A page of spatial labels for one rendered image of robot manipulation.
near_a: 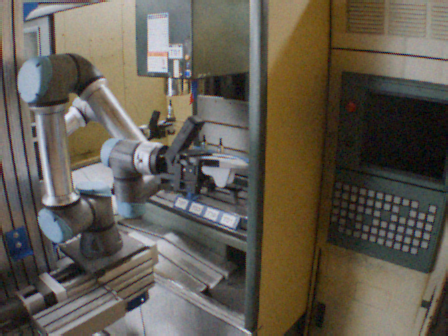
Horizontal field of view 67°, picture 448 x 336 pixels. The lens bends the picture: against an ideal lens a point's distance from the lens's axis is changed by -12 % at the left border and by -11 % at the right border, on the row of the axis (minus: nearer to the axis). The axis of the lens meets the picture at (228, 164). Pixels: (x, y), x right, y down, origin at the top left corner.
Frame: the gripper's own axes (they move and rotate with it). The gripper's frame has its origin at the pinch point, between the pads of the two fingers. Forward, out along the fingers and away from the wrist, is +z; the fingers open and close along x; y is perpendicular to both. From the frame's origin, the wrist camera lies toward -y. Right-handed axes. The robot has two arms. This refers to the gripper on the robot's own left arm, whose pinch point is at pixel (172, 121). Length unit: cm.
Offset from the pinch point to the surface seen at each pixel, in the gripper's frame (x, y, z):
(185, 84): 8.0, -22.1, 4.0
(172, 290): 61, 54, -63
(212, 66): 32.6, -33.8, -0.7
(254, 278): 104, 28, -63
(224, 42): 33, -46, 9
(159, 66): 8.3, -34.1, -15.6
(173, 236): 24, 57, -26
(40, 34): -35, -56, -63
